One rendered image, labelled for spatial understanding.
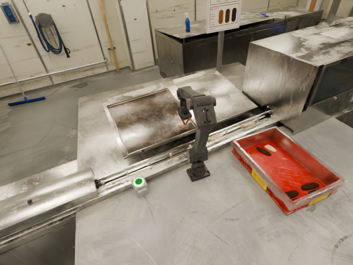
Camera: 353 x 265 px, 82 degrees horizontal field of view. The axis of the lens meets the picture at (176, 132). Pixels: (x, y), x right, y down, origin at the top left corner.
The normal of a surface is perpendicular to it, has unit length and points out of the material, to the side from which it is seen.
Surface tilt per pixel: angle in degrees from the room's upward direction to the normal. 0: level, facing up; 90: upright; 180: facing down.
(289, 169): 0
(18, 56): 90
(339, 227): 0
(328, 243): 0
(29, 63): 90
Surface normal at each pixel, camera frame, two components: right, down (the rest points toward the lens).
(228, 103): 0.00, -0.66
